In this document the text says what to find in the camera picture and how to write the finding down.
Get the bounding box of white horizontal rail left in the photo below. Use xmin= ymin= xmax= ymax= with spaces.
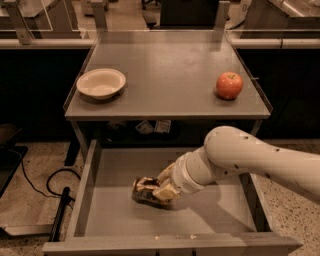
xmin=0 ymin=39 xmax=95 ymax=50

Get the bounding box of white label card right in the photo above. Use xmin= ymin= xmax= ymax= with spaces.
xmin=155 ymin=120 xmax=171 ymax=134

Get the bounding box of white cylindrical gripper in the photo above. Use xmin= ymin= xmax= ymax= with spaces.
xmin=152 ymin=151 xmax=209 ymax=201

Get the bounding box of crushed orange metallic can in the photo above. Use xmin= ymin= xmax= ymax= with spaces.
xmin=132 ymin=177 xmax=172 ymax=207

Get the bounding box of white horizontal rail right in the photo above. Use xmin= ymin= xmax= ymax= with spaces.
xmin=230 ymin=39 xmax=320 ymax=49

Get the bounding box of white label card left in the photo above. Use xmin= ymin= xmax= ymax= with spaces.
xmin=135 ymin=120 xmax=154 ymax=135

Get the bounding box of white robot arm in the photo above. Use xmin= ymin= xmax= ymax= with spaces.
xmin=153 ymin=126 xmax=320 ymax=202

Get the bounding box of white label card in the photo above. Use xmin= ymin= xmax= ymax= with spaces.
xmin=135 ymin=120 xmax=154 ymax=135
xmin=155 ymin=120 xmax=171 ymax=134

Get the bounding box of black bar on floor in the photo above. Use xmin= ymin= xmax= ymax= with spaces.
xmin=49 ymin=187 xmax=70 ymax=242

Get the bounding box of white horizontal rail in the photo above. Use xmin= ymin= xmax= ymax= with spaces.
xmin=0 ymin=39 xmax=95 ymax=50
xmin=230 ymin=39 xmax=320 ymax=49

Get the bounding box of grey open top drawer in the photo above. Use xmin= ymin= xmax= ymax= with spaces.
xmin=43 ymin=141 xmax=302 ymax=256

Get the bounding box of white bowl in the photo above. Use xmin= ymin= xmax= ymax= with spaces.
xmin=76 ymin=68 xmax=126 ymax=100

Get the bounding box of dark equipment at left edge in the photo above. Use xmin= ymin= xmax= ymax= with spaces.
xmin=0 ymin=124 xmax=28 ymax=197

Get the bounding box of red apple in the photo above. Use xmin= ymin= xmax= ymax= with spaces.
xmin=216 ymin=72 xmax=243 ymax=100

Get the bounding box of grey counter cabinet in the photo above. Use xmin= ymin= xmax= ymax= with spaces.
xmin=65 ymin=30 xmax=272 ymax=153

